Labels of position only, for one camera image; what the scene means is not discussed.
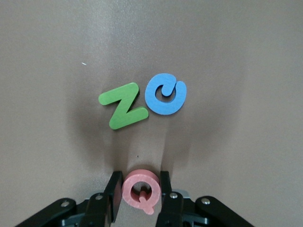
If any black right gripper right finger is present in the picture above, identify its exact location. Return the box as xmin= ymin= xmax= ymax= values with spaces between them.
xmin=156 ymin=170 xmax=255 ymax=227

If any green letter N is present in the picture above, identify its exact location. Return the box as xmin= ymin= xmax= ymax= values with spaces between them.
xmin=98 ymin=82 xmax=150 ymax=131

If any brown table mat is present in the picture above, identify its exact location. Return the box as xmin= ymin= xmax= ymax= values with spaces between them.
xmin=0 ymin=0 xmax=303 ymax=227

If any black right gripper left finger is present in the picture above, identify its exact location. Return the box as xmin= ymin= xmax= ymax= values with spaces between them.
xmin=15 ymin=170 xmax=124 ymax=227

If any blue letter C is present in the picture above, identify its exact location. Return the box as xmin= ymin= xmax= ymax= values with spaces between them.
xmin=144 ymin=73 xmax=187 ymax=116

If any pink letter Q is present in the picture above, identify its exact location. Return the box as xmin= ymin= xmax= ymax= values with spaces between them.
xmin=121 ymin=169 xmax=162 ymax=215

